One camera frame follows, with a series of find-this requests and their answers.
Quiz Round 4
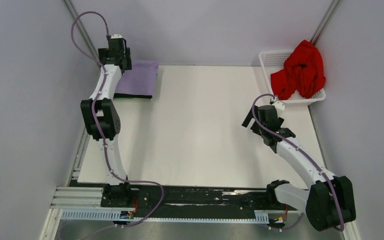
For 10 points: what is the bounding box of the purple t shirt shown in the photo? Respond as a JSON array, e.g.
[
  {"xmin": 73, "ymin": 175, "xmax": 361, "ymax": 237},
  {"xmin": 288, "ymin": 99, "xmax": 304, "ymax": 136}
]
[{"xmin": 113, "ymin": 59, "xmax": 160, "ymax": 97}]

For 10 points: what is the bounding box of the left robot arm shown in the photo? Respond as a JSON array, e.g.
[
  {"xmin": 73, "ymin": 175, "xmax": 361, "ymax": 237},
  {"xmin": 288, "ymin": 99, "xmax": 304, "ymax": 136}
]
[{"xmin": 80, "ymin": 34, "xmax": 133, "ymax": 208}]

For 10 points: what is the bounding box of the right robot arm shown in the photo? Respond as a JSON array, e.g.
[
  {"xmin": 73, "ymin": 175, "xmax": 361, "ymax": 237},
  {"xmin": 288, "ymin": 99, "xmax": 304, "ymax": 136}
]
[{"xmin": 242, "ymin": 105, "xmax": 357, "ymax": 232}]

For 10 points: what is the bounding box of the folded black t shirt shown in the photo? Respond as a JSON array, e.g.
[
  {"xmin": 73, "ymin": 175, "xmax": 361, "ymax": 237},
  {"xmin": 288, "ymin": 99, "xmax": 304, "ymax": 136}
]
[{"xmin": 112, "ymin": 62, "xmax": 160, "ymax": 100}]

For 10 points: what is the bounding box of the white plastic basket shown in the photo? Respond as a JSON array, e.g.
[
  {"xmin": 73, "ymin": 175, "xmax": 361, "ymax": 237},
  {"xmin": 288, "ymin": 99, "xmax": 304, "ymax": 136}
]
[{"xmin": 258, "ymin": 49, "xmax": 326, "ymax": 107}]

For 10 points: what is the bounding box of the red t shirt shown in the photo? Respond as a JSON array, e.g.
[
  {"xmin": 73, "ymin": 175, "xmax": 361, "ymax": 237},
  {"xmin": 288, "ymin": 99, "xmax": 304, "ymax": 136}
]
[{"xmin": 270, "ymin": 40, "xmax": 327, "ymax": 100}]

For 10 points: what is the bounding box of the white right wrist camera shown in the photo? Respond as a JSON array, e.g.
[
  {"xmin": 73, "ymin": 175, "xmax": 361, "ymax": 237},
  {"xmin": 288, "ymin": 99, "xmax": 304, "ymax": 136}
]
[{"xmin": 270, "ymin": 101, "xmax": 286, "ymax": 115}]

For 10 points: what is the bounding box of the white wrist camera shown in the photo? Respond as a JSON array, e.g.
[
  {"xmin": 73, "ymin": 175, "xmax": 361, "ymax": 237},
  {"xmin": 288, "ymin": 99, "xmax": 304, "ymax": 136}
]
[
  {"xmin": 270, "ymin": 101, "xmax": 286, "ymax": 115},
  {"xmin": 110, "ymin": 34, "xmax": 123, "ymax": 39}
]

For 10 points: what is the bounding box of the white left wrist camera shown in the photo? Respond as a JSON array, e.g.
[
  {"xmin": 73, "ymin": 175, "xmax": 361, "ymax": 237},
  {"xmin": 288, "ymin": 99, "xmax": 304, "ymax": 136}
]
[{"xmin": 110, "ymin": 34, "xmax": 123, "ymax": 39}]

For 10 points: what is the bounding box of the left aluminium corner post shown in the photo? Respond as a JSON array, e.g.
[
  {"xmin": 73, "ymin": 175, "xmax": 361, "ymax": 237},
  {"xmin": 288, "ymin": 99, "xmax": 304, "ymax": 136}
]
[{"xmin": 61, "ymin": 0, "xmax": 100, "ymax": 67}]

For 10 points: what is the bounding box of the aluminium corner post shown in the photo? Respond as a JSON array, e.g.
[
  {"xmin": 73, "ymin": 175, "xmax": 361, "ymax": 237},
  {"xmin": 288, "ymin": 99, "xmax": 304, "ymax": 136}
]
[
  {"xmin": 61, "ymin": 0, "xmax": 100, "ymax": 67},
  {"xmin": 310, "ymin": 0, "xmax": 342, "ymax": 46}
]

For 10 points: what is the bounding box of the white slotted cable duct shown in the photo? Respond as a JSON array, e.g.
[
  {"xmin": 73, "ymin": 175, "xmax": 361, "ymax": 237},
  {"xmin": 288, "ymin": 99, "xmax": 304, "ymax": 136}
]
[{"xmin": 60, "ymin": 209, "xmax": 270, "ymax": 224}]

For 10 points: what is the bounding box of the right aluminium corner post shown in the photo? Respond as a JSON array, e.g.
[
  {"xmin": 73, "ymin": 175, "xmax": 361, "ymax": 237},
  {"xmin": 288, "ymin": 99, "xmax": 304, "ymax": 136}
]
[{"xmin": 310, "ymin": 0, "xmax": 342, "ymax": 46}]

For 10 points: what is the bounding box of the aluminium frame rail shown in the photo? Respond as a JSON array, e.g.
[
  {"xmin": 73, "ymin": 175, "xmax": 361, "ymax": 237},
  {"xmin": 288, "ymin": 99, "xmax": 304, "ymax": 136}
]
[{"xmin": 38, "ymin": 186, "xmax": 362, "ymax": 240}]

